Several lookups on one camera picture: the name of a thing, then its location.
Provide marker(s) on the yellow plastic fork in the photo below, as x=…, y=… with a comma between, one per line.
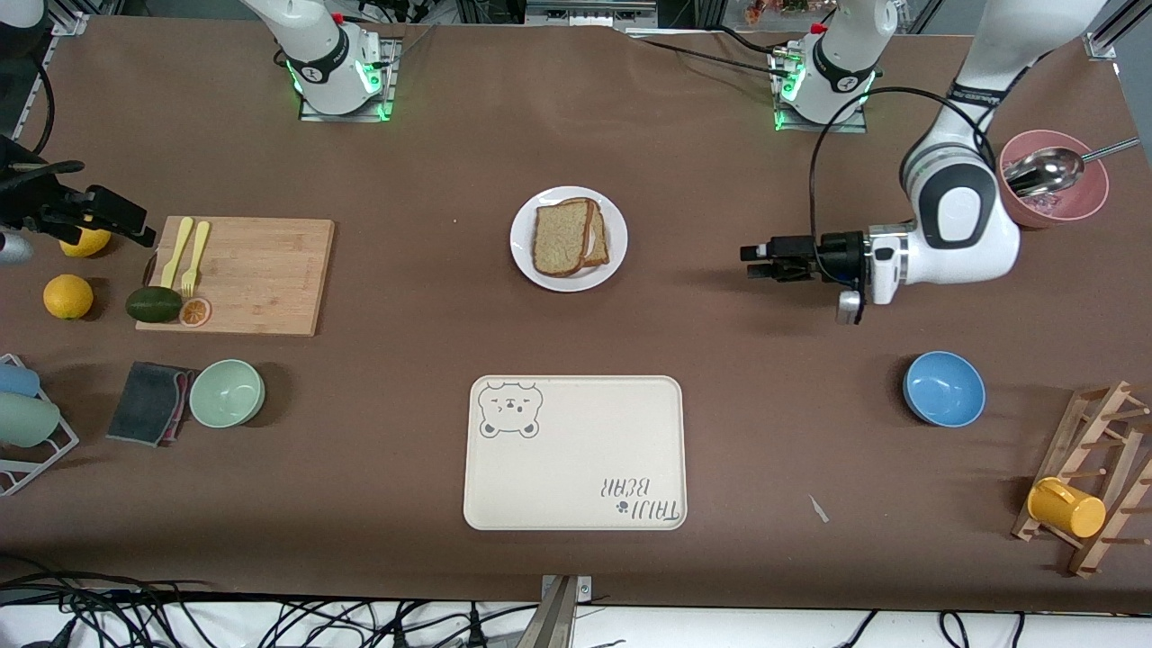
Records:
x=196, y=256

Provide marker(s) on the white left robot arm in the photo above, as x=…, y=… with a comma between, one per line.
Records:
x=954, y=225

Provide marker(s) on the white round plate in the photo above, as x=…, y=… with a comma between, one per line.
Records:
x=531, y=261

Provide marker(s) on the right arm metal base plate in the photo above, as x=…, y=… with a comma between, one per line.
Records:
x=387, y=85

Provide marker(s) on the yellow lemon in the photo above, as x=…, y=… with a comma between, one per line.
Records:
x=88, y=245

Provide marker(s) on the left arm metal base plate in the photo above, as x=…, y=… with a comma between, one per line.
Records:
x=855, y=124

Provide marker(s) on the bread slice under egg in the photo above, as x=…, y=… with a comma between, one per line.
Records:
x=598, y=243

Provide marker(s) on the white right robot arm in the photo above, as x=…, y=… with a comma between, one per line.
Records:
x=324, y=54

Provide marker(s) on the orange slice half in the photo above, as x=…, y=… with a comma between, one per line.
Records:
x=195, y=312

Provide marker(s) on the dark green avocado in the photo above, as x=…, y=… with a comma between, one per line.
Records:
x=153, y=304

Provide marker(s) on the sage green cup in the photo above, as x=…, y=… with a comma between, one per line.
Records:
x=27, y=420

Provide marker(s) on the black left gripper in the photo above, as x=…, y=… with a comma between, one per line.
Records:
x=839, y=255

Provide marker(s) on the small white paper scrap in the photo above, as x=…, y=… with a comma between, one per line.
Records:
x=818, y=508

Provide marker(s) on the aluminium frame post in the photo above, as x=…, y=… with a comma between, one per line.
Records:
x=1111, y=31

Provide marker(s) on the blue bowl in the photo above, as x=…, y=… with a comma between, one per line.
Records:
x=945, y=389

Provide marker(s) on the cream bear print tray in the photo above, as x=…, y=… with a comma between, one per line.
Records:
x=576, y=459

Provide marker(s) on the yellow mug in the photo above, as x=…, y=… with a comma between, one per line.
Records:
x=1071, y=508

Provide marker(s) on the yellow plastic knife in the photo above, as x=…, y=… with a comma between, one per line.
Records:
x=177, y=252

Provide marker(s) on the bamboo cutting board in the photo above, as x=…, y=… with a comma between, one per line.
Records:
x=261, y=274

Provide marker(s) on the round yellow orange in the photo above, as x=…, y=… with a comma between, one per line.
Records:
x=67, y=297

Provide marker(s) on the grey folded cloth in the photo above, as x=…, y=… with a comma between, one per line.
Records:
x=144, y=405

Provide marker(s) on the wooden peg rack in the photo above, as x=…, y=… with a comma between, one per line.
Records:
x=1111, y=423

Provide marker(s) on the pale green bowl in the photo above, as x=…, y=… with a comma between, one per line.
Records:
x=227, y=393

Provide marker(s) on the light blue cup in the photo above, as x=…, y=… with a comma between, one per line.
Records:
x=16, y=381

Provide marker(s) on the metal ladle spoon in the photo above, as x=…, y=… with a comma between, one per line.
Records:
x=1048, y=169

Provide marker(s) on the pink bowl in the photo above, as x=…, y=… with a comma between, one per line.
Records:
x=1084, y=202

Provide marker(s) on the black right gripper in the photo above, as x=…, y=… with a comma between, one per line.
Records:
x=34, y=200

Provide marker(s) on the plain bread slice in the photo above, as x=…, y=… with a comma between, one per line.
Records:
x=560, y=238

